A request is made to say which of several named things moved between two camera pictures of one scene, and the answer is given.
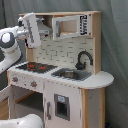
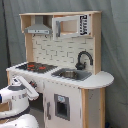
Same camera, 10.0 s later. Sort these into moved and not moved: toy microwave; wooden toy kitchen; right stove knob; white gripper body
Moved: white gripper body
Not moved: right stove knob; toy microwave; wooden toy kitchen
